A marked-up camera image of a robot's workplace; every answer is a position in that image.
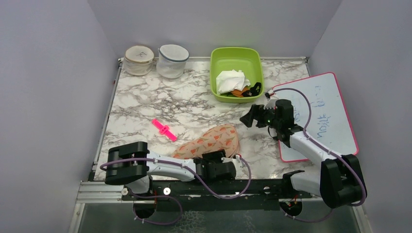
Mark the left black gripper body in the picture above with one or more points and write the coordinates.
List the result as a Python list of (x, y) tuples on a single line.
[(215, 158)]

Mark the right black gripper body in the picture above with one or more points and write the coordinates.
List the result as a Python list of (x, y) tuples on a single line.
[(267, 118)]

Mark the floral mesh laundry bag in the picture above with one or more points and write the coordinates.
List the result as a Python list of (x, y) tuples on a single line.
[(222, 137)]

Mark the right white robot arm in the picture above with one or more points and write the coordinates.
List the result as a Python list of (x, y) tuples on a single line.
[(340, 181)]

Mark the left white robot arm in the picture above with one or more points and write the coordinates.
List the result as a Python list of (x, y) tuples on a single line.
[(133, 165)]

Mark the beige round laundry bag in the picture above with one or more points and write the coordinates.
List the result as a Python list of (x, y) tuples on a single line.
[(138, 60)]

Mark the orange and black items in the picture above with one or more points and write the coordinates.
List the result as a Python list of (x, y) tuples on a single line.
[(248, 91)]

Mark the crumpled white cloth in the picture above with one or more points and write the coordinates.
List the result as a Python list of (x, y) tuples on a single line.
[(230, 80)]

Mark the green plastic bin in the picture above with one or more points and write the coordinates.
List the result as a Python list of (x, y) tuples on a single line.
[(246, 60)]

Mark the pink plastic clip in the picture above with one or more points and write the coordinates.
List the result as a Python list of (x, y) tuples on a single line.
[(164, 130)]

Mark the pink framed whiteboard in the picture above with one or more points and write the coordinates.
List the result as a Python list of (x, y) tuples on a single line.
[(317, 102)]

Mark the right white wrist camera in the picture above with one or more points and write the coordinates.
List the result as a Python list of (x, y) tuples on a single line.
[(271, 100)]

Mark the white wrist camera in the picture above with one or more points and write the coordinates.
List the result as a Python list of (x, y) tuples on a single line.
[(271, 100), (238, 162)]

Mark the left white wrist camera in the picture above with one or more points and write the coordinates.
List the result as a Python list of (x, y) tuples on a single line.
[(238, 162)]

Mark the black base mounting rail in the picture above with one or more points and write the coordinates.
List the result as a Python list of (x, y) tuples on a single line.
[(171, 196)]

